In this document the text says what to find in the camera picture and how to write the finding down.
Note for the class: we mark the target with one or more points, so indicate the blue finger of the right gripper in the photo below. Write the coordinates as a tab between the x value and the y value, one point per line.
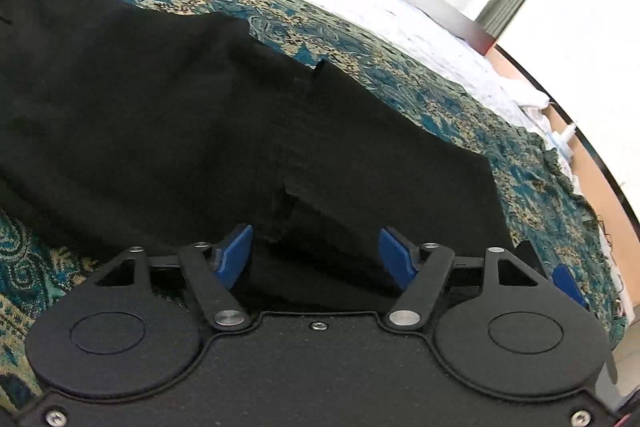
563	279

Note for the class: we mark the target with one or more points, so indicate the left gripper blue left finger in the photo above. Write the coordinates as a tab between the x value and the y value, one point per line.
210	271

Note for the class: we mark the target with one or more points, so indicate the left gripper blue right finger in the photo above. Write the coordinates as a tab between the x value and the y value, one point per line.
420	271

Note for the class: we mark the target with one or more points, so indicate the black pants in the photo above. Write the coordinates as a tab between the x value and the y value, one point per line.
122	126

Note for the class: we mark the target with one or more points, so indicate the teal paisley bedspread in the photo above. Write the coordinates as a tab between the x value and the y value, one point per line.
537	201

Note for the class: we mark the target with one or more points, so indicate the blue white tissue box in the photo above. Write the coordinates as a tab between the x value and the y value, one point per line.
561	141

